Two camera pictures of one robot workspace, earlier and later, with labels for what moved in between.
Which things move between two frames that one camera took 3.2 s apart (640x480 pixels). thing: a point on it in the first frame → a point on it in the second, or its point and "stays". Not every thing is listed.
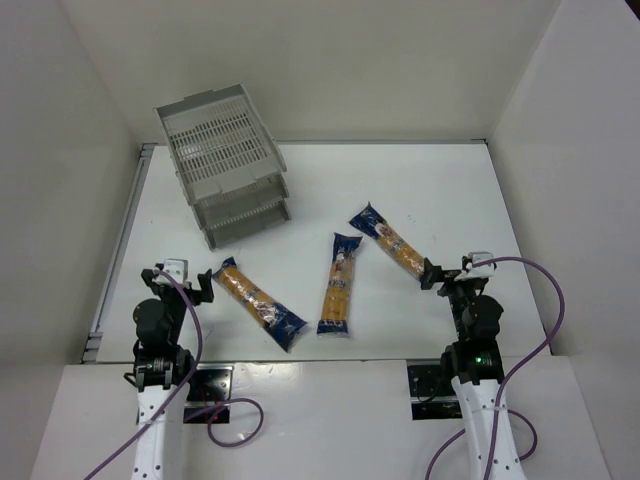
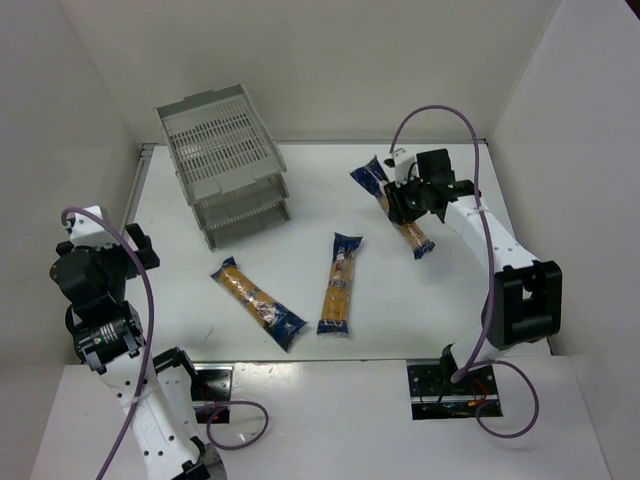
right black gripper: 447,279 → 398,201
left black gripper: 178,288 → 141,248
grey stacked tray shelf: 226,163 stays
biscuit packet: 399,250 → 372,176
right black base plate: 433,396 stays
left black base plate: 208,394 stays
